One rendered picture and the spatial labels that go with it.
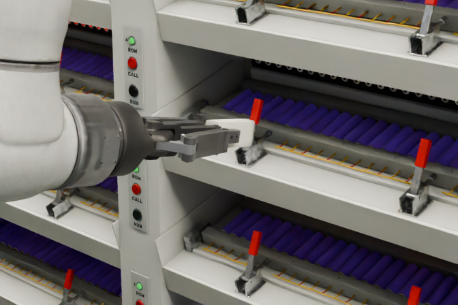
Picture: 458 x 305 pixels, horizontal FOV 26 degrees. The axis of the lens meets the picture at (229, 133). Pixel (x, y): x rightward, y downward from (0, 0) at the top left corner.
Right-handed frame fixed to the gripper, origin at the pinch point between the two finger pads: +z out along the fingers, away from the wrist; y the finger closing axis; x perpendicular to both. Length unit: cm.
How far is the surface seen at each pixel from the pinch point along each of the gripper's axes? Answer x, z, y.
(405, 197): -6.3, 21.4, 11.5
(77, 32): 3, 36, -69
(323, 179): -7.4, 23.2, -1.9
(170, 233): -23.0, 25.6, -30.0
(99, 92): -5, 26, -50
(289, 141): -4.4, 26.9, -11.1
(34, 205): -27, 26, -64
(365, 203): -8.4, 21.2, 6.2
